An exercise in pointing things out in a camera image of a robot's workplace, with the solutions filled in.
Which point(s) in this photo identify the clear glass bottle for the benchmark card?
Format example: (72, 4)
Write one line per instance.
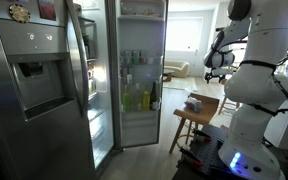
(137, 100)

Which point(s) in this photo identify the pale beige rug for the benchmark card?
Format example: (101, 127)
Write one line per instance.
(180, 84)

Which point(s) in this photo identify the bright green bottle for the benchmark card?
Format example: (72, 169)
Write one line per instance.
(126, 101)

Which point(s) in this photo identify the dark green wine bottle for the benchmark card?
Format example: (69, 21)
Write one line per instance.
(154, 96)

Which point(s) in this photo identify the pale drink can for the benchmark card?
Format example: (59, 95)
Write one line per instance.
(144, 57)

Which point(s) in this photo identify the red picture fridge magnet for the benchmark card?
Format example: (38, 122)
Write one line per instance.
(47, 9)

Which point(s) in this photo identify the stainless steel fridge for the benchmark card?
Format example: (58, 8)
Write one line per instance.
(34, 100)

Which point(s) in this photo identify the grey drink can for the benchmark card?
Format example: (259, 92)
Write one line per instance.
(127, 57)

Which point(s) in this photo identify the round gold fridge magnet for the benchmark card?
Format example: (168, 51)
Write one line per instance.
(19, 13)

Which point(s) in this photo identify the green drink can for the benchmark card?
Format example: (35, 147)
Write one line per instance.
(136, 57)

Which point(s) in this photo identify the yellow bottle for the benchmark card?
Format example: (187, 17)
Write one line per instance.
(146, 101)

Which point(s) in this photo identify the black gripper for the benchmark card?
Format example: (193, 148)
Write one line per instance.
(217, 74)

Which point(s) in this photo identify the fridge ice water dispenser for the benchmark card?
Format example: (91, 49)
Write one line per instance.
(37, 66)

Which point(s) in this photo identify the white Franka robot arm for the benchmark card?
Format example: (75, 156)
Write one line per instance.
(254, 86)

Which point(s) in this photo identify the beige sofa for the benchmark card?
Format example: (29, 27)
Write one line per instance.
(179, 68)

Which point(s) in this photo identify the white cabinet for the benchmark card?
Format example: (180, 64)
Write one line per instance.
(287, 126)

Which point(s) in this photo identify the clear plastic bag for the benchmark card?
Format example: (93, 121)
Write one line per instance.
(189, 101)

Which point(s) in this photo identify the bright window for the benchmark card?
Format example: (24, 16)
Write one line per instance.
(184, 33)

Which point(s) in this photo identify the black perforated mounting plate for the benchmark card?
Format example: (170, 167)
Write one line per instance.
(207, 153)

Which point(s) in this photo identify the red and black clamp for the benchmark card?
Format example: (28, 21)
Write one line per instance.
(202, 135)
(190, 157)

